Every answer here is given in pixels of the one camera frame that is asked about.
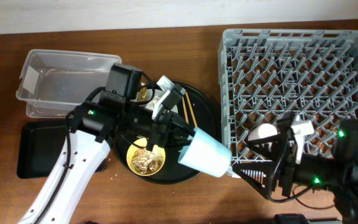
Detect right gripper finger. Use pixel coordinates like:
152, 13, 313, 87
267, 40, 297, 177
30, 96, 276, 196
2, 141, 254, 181
247, 134, 283, 161
232, 162, 275, 199

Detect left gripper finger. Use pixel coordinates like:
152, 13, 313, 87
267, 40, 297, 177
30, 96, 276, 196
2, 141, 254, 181
170, 112, 195, 137
166, 136, 193, 148

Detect pink cup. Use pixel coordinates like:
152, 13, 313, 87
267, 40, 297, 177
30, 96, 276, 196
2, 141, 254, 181
247, 123, 278, 142

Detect blue cup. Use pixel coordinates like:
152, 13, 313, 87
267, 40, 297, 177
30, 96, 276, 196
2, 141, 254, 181
178, 128, 232, 177

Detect noodle food scraps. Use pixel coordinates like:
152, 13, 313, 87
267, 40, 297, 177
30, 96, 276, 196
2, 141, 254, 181
129, 147, 165, 175

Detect yellow bowl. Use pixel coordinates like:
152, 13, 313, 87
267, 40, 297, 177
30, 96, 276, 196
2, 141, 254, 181
126, 138, 166, 176

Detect white tissue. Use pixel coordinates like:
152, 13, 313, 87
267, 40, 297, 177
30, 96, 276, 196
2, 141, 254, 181
145, 95, 161, 110

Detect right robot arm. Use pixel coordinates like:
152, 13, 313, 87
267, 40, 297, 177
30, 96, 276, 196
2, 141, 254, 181
232, 112, 358, 223

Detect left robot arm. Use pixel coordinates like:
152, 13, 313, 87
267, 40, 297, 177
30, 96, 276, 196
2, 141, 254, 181
20, 63, 195, 223

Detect grey dishwasher rack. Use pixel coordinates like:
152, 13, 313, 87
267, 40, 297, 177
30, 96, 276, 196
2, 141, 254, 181
218, 29, 358, 164

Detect right wooden chopstick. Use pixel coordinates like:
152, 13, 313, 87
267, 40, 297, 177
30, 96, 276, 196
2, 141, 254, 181
185, 92, 198, 128

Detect round black tray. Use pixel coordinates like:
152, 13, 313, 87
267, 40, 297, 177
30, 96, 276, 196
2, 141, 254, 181
114, 83, 221, 185

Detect grey plate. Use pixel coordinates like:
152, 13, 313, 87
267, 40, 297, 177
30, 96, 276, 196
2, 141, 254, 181
135, 89, 178, 113

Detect gold brown snack wrapper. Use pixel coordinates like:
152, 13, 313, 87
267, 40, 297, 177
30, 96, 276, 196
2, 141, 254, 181
137, 82, 147, 102

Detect clear plastic bin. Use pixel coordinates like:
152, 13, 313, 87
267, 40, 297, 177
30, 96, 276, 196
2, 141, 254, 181
16, 49, 122, 118

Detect black rectangular tray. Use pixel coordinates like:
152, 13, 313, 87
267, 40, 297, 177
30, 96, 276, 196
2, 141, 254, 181
16, 116, 108, 179

